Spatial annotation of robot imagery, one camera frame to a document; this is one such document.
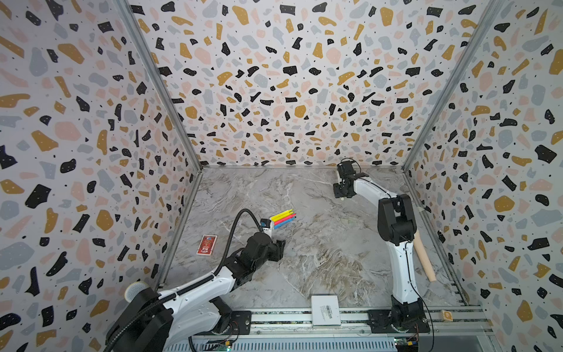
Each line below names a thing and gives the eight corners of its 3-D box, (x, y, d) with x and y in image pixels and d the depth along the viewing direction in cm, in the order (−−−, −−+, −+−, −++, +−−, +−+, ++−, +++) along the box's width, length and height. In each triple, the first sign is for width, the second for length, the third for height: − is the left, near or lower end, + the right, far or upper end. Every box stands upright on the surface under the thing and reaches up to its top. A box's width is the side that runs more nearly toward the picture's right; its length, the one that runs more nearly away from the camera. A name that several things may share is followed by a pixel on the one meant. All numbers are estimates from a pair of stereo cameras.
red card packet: (198, 254, 92) (196, 252, 90) (205, 236, 97) (203, 234, 95) (211, 255, 91) (209, 253, 90) (217, 237, 97) (215, 234, 95)
